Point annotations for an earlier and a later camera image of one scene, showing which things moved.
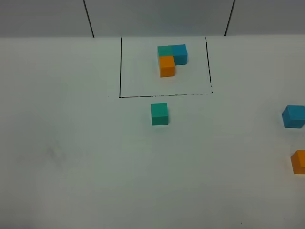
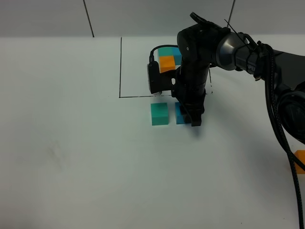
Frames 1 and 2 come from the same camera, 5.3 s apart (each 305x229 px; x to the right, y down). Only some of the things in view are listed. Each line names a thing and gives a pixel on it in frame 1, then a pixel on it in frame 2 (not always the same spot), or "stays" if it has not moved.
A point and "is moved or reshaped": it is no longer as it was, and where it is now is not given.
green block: x=159 y=114 stays
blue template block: x=180 y=54 stays
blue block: x=293 y=116 is moved or reshaped
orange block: x=298 y=161 stays
